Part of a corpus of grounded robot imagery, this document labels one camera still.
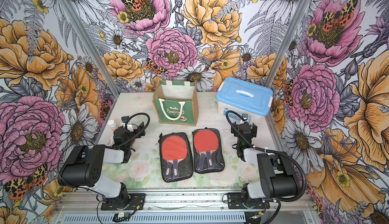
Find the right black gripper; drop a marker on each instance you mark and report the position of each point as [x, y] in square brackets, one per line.
[235, 129]

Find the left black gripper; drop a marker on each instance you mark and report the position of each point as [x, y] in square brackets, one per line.
[141, 126]

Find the ping pong paddle case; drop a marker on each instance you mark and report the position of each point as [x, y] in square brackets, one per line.
[175, 157]
[207, 151]

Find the green burlap Christmas canvas bag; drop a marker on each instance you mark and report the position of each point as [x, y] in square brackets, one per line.
[176, 102]

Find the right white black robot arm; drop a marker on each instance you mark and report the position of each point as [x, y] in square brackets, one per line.
[277, 178]

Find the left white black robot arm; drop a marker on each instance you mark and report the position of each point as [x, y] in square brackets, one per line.
[83, 167]

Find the white pill bottle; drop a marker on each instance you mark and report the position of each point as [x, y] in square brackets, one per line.
[112, 125]

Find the blue lid plastic storage box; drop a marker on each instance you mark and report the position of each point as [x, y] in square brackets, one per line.
[244, 98]

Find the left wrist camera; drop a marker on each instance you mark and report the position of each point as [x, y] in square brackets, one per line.
[126, 123]

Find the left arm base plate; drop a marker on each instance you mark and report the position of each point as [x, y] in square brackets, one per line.
[131, 202]

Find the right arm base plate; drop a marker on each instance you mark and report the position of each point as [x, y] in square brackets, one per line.
[241, 201]

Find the aluminium front rail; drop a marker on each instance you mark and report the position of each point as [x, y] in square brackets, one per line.
[156, 200]

